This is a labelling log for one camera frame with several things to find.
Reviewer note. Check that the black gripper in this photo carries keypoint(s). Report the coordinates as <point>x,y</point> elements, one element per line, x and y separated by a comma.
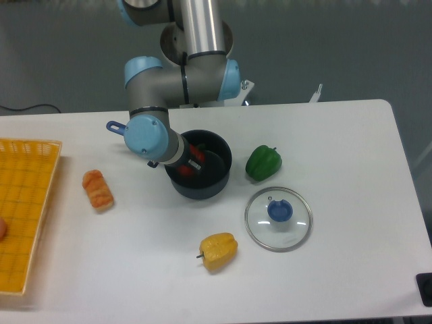
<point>196,161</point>

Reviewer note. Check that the red toy pepper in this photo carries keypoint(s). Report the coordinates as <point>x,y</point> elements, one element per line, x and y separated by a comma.
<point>183,169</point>

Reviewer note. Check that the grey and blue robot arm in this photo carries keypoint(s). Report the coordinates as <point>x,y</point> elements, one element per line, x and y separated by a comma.
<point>204,74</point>

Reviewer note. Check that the green toy pepper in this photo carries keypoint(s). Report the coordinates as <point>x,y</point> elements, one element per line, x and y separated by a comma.
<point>264,162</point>

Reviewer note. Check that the yellow toy pepper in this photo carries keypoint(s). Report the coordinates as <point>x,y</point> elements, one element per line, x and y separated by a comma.
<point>217,250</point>

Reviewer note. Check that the orange toy bread roll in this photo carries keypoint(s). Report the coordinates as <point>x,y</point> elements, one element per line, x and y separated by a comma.
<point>97,190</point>

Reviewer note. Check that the glass lid with blue knob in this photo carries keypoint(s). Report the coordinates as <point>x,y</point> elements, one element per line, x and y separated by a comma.
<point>278,219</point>

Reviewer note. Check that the yellow woven basket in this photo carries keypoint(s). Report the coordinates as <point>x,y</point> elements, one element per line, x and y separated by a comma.
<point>27,171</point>

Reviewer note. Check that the black device at table edge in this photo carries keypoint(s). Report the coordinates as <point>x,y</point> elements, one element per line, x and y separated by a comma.
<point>424,283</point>

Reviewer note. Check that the dark pot with blue handle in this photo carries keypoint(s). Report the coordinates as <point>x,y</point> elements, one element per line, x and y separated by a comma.
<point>206,179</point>

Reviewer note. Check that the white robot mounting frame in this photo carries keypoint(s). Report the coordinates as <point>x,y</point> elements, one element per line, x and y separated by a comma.
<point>246,88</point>

